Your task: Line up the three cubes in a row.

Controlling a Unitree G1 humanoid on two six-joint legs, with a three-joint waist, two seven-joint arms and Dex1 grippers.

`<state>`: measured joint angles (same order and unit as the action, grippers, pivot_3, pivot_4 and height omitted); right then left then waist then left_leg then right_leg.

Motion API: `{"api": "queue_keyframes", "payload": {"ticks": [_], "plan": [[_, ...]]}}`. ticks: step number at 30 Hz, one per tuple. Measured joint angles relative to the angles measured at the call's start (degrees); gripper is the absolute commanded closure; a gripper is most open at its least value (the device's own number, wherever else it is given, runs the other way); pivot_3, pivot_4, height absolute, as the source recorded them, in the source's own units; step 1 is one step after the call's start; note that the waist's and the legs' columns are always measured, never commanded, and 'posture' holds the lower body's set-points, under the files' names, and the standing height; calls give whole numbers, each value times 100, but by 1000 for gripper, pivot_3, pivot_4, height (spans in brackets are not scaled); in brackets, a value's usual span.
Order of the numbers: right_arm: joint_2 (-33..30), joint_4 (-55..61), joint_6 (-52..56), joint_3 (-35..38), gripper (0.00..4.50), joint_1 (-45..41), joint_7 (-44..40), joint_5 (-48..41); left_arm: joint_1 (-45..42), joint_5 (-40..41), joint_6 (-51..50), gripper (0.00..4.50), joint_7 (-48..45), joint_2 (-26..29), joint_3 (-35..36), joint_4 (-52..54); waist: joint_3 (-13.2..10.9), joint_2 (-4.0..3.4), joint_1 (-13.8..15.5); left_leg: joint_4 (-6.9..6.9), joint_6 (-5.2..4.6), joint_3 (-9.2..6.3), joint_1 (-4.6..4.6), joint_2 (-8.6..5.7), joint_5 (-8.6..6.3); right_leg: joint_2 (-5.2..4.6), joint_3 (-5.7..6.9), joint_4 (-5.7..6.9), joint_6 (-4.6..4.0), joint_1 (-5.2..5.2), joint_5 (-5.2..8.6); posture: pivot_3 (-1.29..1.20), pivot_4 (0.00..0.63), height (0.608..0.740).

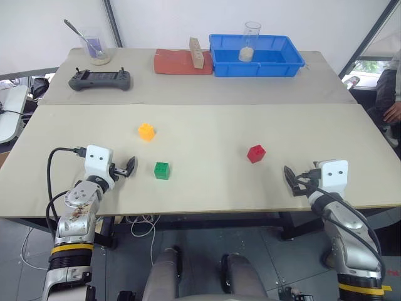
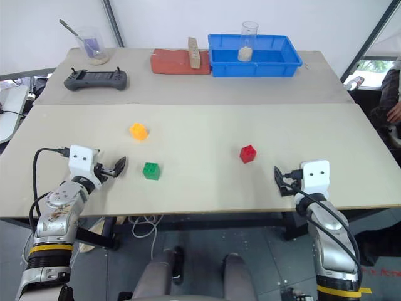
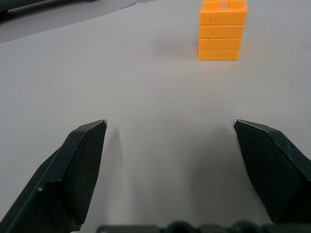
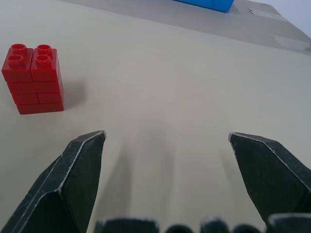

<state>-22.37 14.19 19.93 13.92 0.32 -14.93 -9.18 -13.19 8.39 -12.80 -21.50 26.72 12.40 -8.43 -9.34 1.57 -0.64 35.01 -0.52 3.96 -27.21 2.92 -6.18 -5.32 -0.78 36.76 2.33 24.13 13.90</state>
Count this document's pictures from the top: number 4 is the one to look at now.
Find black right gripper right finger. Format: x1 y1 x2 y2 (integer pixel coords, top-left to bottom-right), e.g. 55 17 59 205
228 132 311 228

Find blue plastic box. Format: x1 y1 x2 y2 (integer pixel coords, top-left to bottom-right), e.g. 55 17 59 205
173 0 235 13

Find red toy brick stack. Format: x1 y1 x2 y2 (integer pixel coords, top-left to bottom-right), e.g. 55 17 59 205
1 44 65 115

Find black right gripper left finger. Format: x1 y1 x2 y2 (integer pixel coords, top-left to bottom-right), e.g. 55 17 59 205
0 130 107 233

